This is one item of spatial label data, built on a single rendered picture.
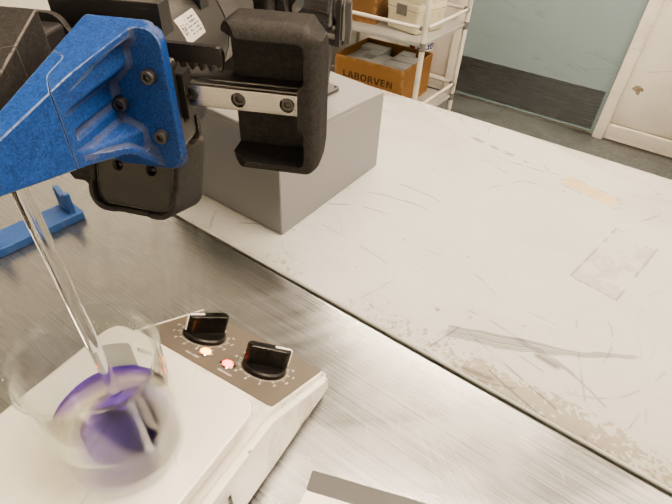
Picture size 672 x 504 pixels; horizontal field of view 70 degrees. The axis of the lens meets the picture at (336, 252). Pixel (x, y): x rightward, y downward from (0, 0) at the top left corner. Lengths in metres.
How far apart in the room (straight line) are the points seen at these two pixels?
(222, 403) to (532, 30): 3.00
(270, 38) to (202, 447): 0.21
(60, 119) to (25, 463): 0.19
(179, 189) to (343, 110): 0.33
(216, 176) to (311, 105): 0.39
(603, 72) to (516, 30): 0.53
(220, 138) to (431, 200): 0.27
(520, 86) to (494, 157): 2.52
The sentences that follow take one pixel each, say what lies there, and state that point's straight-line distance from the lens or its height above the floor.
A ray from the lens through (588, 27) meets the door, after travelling 3.10.
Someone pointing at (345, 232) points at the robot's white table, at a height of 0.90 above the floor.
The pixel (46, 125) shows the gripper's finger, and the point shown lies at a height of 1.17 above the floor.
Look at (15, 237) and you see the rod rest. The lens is 0.60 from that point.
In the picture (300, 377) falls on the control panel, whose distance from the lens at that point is 0.36.
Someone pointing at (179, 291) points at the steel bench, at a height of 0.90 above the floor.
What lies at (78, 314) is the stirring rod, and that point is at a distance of 0.23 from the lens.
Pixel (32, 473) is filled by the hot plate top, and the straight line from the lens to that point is 0.31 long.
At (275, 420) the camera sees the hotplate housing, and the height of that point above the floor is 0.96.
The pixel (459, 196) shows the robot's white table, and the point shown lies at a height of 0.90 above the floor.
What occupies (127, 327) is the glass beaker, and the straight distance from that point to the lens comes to 0.26.
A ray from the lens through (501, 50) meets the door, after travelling 3.24.
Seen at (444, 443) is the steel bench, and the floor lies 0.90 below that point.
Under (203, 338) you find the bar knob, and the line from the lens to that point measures 0.37.
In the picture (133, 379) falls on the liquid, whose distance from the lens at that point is 0.28.
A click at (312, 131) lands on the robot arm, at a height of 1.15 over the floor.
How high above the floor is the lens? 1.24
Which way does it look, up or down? 41 degrees down
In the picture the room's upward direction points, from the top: 3 degrees clockwise
